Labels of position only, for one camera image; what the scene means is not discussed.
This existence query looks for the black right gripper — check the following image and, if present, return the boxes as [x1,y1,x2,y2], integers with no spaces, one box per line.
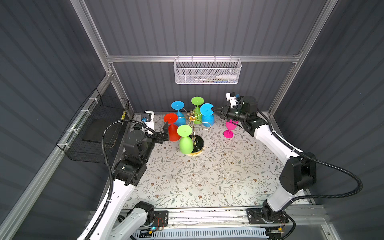
[211,104,246,124]

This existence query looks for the pink wine glass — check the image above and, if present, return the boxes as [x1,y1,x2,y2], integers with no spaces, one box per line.
[223,120,239,139]

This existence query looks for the blue wine glass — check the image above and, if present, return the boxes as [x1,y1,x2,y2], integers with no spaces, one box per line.
[200,103,215,128]
[171,101,186,127]

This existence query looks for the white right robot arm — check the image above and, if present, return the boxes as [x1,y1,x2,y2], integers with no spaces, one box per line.
[212,96,317,224]

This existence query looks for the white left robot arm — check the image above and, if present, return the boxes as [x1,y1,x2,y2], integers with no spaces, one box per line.
[79,121,169,240]

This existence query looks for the red wine glass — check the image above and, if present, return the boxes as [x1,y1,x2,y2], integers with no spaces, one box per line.
[164,113,181,142]

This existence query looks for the front green wine glass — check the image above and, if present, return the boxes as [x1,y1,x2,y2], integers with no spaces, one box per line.
[177,125,194,155]

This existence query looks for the green wine glass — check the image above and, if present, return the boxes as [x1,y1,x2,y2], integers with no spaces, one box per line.
[177,125,194,155]
[191,96,204,125]

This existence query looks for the back green wine glass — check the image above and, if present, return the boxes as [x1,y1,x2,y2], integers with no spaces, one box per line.
[191,96,204,125]

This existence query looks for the white vented cover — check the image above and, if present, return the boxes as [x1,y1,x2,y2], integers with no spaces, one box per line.
[133,227,270,240]

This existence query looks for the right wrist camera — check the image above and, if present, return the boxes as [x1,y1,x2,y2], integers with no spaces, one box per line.
[226,92,242,109]

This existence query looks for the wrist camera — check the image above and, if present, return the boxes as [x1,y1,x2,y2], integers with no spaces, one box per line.
[141,111,155,130]
[226,92,242,109]

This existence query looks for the left black corrugated cable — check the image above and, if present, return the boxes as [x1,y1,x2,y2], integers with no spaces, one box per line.
[83,119,158,240]

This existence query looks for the black corrugated cable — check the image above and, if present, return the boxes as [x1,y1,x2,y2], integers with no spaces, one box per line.
[257,109,364,202]
[83,119,158,240]

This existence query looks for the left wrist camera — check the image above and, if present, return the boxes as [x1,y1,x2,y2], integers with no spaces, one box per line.
[141,111,155,130]

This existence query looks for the gold wire glass rack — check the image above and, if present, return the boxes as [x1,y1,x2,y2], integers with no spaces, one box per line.
[186,110,204,156]

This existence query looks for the white mesh wall basket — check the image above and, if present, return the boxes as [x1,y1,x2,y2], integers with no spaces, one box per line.
[173,57,242,85]

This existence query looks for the right black corrugated cable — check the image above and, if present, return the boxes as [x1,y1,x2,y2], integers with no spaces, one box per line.
[257,109,364,202]

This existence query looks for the black wire side basket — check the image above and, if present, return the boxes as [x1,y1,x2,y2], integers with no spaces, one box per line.
[57,91,130,164]

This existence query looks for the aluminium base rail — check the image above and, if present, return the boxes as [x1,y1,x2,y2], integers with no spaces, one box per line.
[86,205,331,233]

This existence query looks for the aluminium corner frame post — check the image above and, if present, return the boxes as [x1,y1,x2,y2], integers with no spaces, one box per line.
[70,0,135,118]

